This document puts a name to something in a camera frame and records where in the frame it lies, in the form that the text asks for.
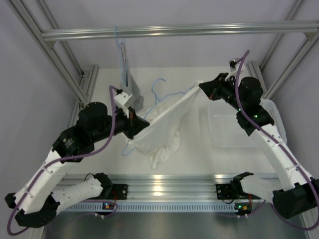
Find blue wire hanger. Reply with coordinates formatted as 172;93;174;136
114;26;129;87
122;78;197;156

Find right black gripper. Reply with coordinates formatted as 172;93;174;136
199;73;246;112

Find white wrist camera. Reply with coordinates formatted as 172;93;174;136
226;58;245;81
114;92;135;115

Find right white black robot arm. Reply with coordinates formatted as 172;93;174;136
199;73;319;219

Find aluminium frame left posts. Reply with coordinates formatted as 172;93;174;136
4;0;100;108

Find clear plastic basket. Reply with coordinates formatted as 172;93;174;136
207;99;287;148

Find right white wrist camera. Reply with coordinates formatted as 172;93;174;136
226;58;245;81

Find slotted cable duct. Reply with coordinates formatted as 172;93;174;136
64;202;238;213

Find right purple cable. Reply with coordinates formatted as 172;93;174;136
234;49;319;231

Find aluminium frame right posts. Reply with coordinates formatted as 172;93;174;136
246;0;319;100

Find purple cable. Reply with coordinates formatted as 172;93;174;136
234;49;319;231
6;86;120;236

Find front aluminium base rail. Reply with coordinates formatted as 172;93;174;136
58;173;287;201

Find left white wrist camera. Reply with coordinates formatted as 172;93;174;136
114;92;135;115

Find aluminium frame posts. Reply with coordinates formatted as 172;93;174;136
4;0;100;108
246;0;319;100

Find white tank top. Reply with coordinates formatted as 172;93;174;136
122;78;203;169

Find aluminium hanging rail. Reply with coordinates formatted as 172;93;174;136
40;19;319;42

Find grey tank top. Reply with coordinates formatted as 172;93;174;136
119;42;145;118

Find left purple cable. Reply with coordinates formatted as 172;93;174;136
6;86;120;236

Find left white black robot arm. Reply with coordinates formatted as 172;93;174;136
5;102;150;228

